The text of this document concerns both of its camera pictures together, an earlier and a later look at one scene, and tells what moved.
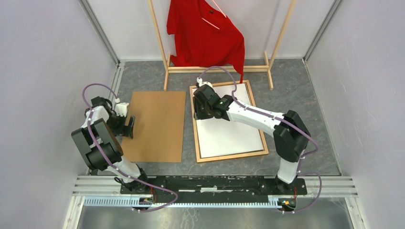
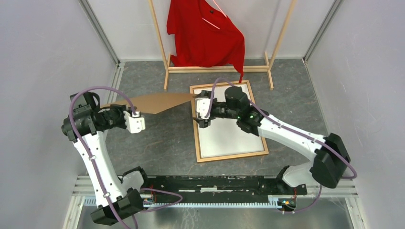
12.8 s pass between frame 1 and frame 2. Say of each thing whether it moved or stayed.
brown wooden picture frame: stayed
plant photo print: stayed
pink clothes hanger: stayed
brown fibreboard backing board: moved
